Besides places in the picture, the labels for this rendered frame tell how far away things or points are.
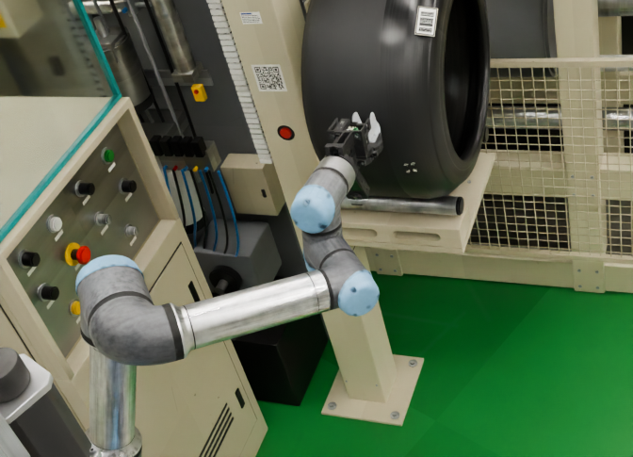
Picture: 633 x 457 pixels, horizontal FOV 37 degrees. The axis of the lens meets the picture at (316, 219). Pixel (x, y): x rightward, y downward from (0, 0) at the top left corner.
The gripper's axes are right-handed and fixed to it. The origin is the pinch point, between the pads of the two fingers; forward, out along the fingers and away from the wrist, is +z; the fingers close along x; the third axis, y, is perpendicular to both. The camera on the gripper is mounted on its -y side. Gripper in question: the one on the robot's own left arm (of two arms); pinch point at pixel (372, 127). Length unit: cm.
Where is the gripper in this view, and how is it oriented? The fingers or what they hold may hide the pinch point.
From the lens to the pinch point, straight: 192.7
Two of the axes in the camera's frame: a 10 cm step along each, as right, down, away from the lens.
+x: -9.1, -0.5, 4.1
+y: -2.0, -8.2, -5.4
